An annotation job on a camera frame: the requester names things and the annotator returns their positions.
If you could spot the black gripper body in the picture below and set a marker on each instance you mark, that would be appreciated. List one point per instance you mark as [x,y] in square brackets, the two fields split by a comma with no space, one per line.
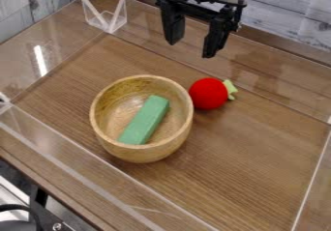
[207,9]

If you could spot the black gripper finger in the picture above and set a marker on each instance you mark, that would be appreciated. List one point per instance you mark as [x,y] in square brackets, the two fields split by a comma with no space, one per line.
[174,21]
[215,40]

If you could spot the green block stick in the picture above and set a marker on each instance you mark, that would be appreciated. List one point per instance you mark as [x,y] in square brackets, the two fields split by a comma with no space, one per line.
[146,121]

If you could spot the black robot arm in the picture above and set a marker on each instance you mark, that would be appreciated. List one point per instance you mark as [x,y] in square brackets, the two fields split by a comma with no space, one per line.
[221,13]

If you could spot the brown wooden bowl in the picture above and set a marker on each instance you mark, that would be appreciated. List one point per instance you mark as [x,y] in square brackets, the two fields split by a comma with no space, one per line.
[115,107]

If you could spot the red toy radish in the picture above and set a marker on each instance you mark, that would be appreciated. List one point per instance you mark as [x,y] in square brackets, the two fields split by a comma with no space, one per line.
[211,92]

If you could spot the clear acrylic corner bracket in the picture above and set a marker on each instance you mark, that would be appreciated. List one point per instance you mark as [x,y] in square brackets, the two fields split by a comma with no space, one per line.
[107,21]

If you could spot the black table leg bracket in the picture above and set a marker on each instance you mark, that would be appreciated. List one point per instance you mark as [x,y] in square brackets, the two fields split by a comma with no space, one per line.
[50,221]

